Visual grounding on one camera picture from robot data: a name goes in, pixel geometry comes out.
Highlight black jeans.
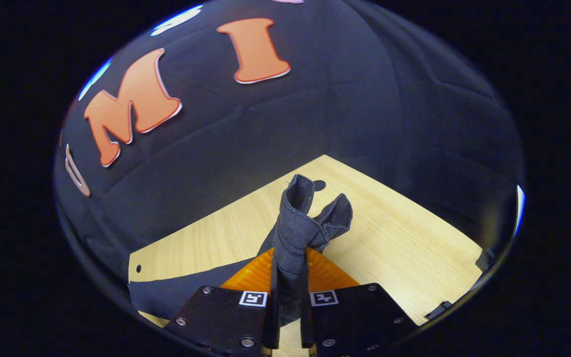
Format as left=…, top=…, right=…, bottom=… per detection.
left=128, top=174, right=353, bottom=328

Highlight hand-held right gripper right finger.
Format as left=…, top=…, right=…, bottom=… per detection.
left=299, top=247, right=420, bottom=355

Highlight black table clamp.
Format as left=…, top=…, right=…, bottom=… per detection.
left=475, top=247, right=495, bottom=272
left=423, top=300, right=453, bottom=321

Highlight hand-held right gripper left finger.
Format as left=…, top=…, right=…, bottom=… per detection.
left=164, top=247, right=281, bottom=355

